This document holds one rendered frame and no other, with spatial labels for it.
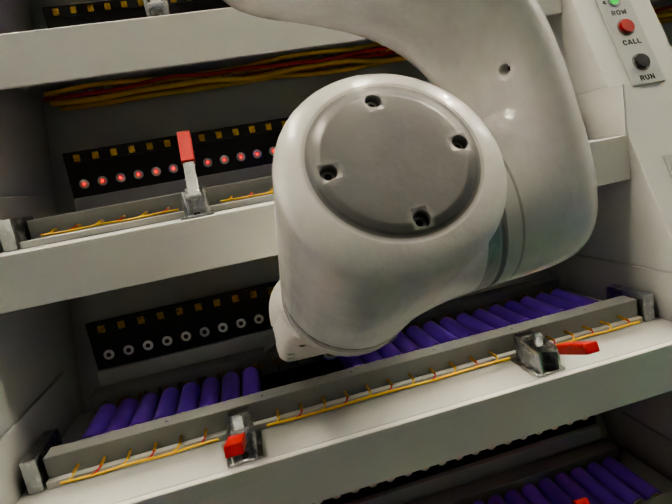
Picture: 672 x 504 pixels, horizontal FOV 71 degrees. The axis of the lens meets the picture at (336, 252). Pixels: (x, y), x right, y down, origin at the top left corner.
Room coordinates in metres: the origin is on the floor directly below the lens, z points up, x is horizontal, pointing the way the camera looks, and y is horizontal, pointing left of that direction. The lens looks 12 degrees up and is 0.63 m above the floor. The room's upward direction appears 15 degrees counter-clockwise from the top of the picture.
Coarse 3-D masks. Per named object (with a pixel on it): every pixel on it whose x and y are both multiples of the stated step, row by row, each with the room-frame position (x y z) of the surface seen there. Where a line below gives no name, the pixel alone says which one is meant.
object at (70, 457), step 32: (544, 320) 0.48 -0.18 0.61; (576, 320) 0.48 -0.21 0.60; (608, 320) 0.49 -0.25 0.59; (416, 352) 0.46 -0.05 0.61; (448, 352) 0.45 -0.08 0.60; (480, 352) 0.46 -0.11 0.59; (288, 384) 0.44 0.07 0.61; (320, 384) 0.43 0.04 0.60; (352, 384) 0.44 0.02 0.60; (384, 384) 0.44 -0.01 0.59; (416, 384) 0.43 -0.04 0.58; (192, 416) 0.41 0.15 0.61; (224, 416) 0.41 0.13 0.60; (256, 416) 0.42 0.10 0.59; (64, 448) 0.40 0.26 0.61; (96, 448) 0.39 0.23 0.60; (128, 448) 0.40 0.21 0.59
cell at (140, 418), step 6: (144, 396) 0.48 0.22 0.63; (150, 396) 0.48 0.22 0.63; (156, 396) 0.48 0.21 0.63; (144, 402) 0.46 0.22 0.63; (150, 402) 0.46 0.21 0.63; (156, 402) 0.47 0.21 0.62; (138, 408) 0.45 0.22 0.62; (144, 408) 0.45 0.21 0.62; (150, 408) 0.46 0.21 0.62; (156, 408) 0.47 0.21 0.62; (138, 414) 0.44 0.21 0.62; (144, 414) 0.44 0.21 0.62; (150, 414) 0.45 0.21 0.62; (132, 420) 0.43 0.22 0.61; (138, 420) 0.43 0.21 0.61; (144, 420) 0.43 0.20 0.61; (150, 420) 0.44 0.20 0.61
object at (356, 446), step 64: (576, 256) 0.58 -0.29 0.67; (64, 384) 0.49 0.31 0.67; (448, 384) 0.44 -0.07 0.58; (512, 384) 0.42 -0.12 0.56; (576, 384) 0.43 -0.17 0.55; (640, 384) 0.45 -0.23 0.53; (0, 448) 0.36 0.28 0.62; (320, 448) 0.38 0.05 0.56; (384, 448) 0.40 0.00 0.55; (448, 448) 0.41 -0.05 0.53
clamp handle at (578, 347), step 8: (536, 336) 0.43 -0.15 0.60; (536, 344) 0.43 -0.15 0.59; (560, 344) 0.39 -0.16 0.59; (568, 344) 0.38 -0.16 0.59; (576, 344) 0.37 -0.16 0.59; (584, 344) 0.36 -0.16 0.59; (592, 344) 0.36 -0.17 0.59; (560, 352) 0.39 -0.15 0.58; (568, 352) 0.38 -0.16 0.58; (576, 352) 0.37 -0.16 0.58; (584, 352) 0.37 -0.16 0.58; (592, 352) 0.36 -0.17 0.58
